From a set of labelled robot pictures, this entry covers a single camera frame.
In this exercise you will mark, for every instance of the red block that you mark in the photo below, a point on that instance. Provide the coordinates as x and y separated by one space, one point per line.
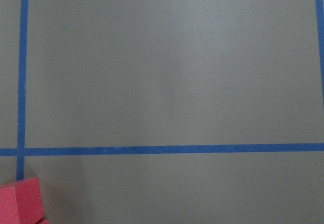
21 202
43 221

